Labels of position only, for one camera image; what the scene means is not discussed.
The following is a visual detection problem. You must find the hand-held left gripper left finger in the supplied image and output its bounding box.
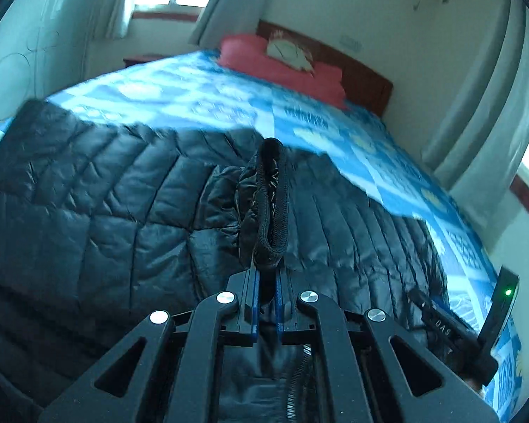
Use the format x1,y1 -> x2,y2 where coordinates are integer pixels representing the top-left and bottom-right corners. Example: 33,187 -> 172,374
37,268 -> 263,423

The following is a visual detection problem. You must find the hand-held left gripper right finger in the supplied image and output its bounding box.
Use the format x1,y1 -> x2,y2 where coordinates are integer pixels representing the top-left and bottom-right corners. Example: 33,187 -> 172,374
273,268 -> 501,423

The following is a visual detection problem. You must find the black puffer jacket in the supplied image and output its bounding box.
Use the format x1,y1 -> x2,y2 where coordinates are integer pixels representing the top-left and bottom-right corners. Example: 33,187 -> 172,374
0,99 -> 477,423

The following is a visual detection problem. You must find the blue patterned blanket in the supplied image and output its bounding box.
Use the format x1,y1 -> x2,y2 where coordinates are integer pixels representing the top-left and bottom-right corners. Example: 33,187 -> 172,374
0,48 -> 529,423

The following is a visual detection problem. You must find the long pale curtain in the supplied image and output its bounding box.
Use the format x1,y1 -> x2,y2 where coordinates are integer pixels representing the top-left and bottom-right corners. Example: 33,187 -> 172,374
422,0 -> 529,248

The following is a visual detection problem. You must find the brown wooden headboard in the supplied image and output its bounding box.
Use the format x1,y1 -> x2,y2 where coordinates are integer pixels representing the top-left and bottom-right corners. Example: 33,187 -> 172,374
256,20 -> 394,118

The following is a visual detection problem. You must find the red pillow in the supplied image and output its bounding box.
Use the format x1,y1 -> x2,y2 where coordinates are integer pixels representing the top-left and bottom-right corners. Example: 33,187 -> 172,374
216,33 -> 347,109

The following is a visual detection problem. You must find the cartoon print cushion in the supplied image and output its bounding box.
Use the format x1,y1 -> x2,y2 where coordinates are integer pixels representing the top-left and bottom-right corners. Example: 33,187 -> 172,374
267,30 -> 316,72

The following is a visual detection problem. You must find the brown wooden nightstand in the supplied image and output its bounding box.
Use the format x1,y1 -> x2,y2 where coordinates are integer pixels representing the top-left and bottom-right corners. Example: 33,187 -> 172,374
124,53 -> 166,69

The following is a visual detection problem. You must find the white wardrobe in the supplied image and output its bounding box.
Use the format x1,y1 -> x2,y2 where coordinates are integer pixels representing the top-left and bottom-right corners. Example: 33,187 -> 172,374
0,0 -> 94,134

